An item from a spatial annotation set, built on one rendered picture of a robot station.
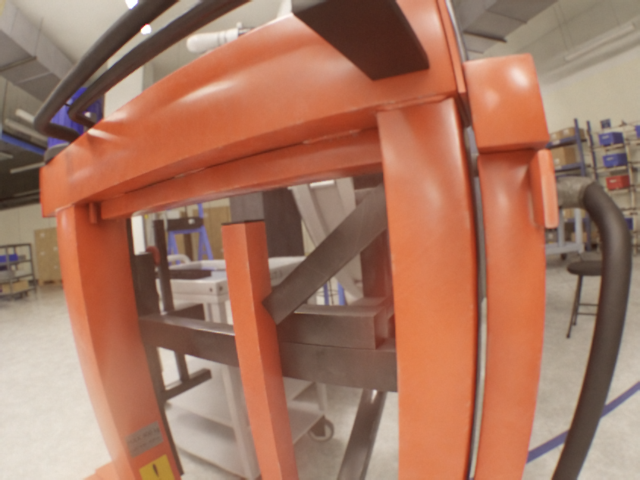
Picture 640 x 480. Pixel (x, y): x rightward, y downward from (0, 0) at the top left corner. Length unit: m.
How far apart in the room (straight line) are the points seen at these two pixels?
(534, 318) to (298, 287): 0.22
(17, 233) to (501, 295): 11.41
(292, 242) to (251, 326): 1.24
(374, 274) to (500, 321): 0.41
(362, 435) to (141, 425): 0.40
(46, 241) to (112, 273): 8.82
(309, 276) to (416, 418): 0.17
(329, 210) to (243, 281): 0.53
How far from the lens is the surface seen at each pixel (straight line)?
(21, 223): 11.36
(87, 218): 0.61
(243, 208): 1.60
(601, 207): 0.25
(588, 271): 2.13
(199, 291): 0.83
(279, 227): 1.55
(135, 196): 0.50
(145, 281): 0.67
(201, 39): 1.38
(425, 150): 0.22
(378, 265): 0.62
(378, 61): 0.21
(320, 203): 0.88
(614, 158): 5.70
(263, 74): 0.29
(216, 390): 1.17
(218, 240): 7.82
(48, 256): 9.43
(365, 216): 0.30
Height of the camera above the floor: 0.79
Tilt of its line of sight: 3 degrees down
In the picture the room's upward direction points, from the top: 5 degrees counter-clockwise
